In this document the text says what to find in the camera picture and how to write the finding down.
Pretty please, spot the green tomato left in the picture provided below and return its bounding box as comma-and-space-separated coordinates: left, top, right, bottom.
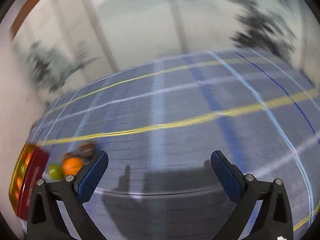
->
47, 164, 63, 181

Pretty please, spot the red tin box gold interior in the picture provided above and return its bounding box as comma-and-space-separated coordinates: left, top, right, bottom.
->
9, 143, 49, 220

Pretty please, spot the orange tangerine middle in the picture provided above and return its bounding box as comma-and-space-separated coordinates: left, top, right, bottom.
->
62, 157, 85, 176

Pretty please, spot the brown passion fruit left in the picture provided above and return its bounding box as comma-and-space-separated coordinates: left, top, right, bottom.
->
78, 141, 96, 159

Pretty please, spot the blue plaid tablecloth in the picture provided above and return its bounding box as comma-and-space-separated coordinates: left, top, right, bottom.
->
28, 50, 319, 239

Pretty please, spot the painted landscape folding screen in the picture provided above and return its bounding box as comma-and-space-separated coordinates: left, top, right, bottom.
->
9, 0, 319, 101

